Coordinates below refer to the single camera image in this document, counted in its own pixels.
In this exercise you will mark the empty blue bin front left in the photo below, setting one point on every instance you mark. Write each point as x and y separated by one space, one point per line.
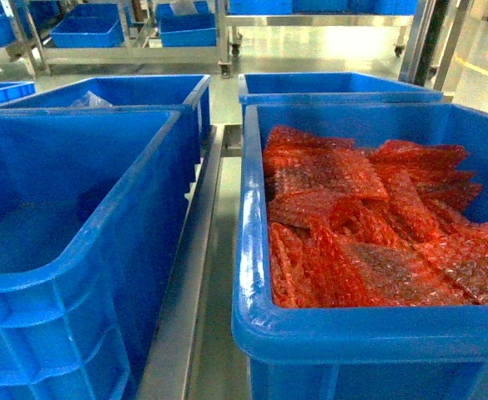
91 209

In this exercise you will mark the blue bin rear left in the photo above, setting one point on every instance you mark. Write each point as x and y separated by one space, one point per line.
187 94

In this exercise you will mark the blue bin rear right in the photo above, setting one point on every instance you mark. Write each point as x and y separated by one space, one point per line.
328 87

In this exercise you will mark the red bubble wrap bags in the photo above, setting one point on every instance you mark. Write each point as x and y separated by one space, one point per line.
354 227

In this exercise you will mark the blue bin with bubble wrap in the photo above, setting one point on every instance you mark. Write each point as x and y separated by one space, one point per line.
356 353

